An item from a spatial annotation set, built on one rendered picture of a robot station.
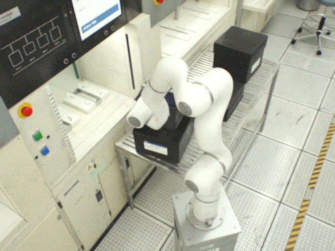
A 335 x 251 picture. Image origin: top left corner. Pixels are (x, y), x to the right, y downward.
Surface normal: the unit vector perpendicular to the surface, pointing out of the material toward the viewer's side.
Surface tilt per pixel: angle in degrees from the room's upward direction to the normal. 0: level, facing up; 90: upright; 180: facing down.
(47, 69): 90
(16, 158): 90
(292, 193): 0
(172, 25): 0
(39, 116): 90
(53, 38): 90
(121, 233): 0
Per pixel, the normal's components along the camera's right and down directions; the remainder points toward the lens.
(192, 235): -0.04, -0.70
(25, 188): 0.85, 0.36
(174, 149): -0.37, 0.67
